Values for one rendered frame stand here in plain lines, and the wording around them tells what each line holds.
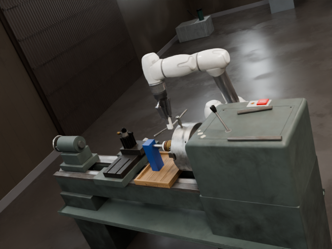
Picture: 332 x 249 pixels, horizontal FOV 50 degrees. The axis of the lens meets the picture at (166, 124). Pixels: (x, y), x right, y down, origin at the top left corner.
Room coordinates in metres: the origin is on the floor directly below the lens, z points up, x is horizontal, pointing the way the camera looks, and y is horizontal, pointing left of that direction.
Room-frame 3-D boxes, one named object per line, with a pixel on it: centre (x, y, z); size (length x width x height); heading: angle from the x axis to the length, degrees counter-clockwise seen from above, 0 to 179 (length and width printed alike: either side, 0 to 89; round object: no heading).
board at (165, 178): (2.20, 0.12, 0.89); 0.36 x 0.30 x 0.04; 140
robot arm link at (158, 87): (1.87, -0.03, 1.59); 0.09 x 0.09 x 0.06
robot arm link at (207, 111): (2.59, -0.41, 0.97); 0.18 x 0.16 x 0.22; 61
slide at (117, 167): (2.42, 0.36, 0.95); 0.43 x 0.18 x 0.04; 140
